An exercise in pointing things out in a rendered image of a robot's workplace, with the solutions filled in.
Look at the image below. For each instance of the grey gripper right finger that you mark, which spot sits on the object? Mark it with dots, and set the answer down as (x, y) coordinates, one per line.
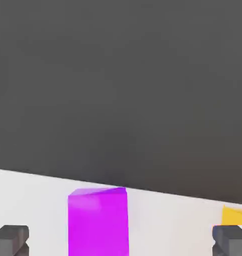
(231, 241)

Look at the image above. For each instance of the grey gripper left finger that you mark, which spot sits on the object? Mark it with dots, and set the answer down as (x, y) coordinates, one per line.
(9, 239)

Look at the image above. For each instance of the large yellow box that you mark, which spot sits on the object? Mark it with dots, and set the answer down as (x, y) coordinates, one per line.
(234, 217)

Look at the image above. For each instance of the large magenta box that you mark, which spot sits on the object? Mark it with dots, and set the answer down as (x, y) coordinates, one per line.
(98, 224)

